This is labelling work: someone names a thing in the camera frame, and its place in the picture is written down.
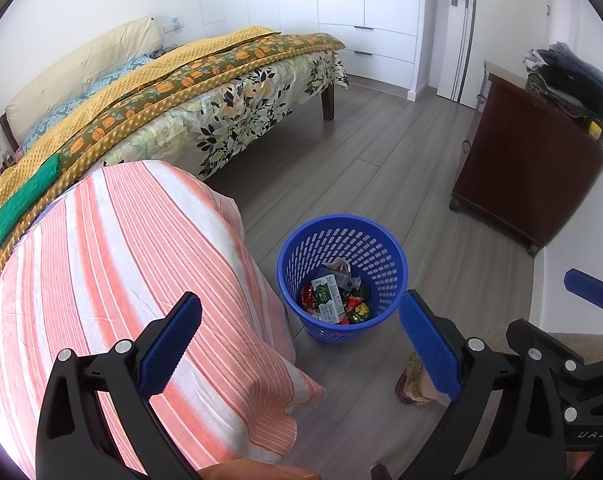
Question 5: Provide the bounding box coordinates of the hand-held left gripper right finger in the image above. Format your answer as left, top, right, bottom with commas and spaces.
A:
371, 290, 567, 480

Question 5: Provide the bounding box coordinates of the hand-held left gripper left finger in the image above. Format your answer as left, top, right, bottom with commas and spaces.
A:
36, 291, 203, 480

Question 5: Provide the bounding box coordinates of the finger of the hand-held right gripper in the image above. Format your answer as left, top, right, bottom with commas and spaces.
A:
556, 345, 603, 397
564, 269, 603, 318

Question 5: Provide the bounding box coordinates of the green and white carton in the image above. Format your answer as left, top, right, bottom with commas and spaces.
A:
314, 275, 345, 323

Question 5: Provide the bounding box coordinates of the clear plastic box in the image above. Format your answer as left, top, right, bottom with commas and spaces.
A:
317, 259, 362, 291

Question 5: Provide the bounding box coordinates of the blue plastic waste basket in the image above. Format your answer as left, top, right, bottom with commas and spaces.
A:
276, 215, 409, 343

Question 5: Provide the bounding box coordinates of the person's left hand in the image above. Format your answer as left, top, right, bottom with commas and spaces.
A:
202, 462, 325, 480

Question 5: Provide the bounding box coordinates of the person's foot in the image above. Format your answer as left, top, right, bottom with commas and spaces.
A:
406, 357, 455, 406

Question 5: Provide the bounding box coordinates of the brown slipper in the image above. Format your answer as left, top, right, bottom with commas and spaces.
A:
395, 352, 432, 404

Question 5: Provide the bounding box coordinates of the orange striped tablecloth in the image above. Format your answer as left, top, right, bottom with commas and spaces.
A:
0, 160, 327, 480

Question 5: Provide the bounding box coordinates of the dark wooden dresser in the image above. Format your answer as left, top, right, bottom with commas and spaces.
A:
450, 60, 603, 256

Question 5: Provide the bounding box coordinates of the green folded cloth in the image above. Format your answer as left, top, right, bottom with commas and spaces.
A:
0, 154, 62, 258

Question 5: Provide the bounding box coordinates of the stack of folded clothes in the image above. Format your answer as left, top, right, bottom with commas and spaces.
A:
521, 42, 603, 121

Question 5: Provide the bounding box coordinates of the floral bed sheet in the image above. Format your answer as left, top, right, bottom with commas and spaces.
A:
102, 50, 349, 181

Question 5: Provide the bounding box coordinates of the blue patterned pillow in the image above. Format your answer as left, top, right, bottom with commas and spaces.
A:
84, 54, 155, 93
20, 95, 90, 153

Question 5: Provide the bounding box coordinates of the bed with floral covers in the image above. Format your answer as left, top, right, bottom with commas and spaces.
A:
0, 26, 345, 271

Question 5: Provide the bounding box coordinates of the white door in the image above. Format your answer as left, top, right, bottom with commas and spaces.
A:
436, 0, 482, 108

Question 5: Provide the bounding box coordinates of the cream padded headboard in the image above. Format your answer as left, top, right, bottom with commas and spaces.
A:
6, 16, 163, 131

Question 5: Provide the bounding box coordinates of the white wardrobe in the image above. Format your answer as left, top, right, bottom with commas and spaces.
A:
196, 0, 427, 101

